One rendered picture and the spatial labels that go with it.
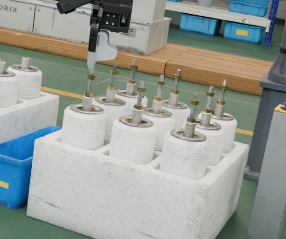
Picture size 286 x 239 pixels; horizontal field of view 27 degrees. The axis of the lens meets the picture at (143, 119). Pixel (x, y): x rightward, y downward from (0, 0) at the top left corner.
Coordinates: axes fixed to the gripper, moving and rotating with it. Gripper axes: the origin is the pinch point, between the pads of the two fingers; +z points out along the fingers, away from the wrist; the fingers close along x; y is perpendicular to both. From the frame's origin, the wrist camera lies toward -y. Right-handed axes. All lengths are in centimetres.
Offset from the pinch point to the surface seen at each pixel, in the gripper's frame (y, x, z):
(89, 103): 1.1, -0.9, 7.8
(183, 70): 36, 193, 29
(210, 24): 77, 463, 23
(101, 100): 3.1, 9.1, 9.3
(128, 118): 9.9, -2.8, 9.4
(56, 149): -4.0, -6.3, 17.5
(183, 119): 23.3, 13.9, 11.8
